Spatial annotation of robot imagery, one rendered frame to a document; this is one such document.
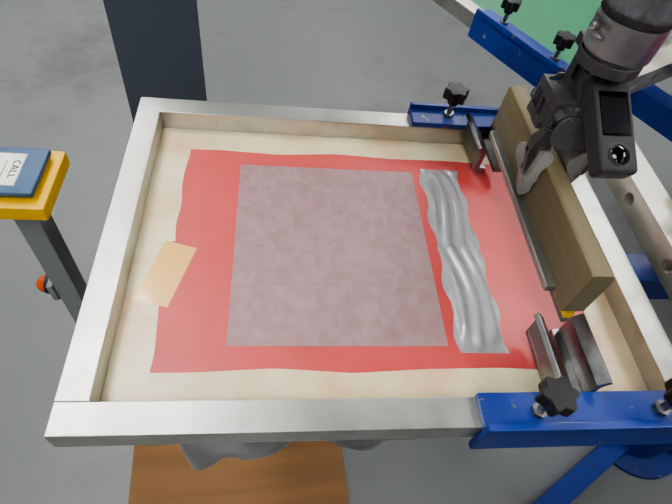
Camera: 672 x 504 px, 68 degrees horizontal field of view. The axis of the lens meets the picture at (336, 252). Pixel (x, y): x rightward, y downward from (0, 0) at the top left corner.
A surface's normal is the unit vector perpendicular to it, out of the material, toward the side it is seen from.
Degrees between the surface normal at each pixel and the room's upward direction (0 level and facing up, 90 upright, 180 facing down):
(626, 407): 0
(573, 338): 90
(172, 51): 90
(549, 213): 90
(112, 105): 0
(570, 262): 90
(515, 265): 0
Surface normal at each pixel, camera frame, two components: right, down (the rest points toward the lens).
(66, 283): 0.06, 0.80
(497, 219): 0.12, -0.60
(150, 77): 0.29, 0.78
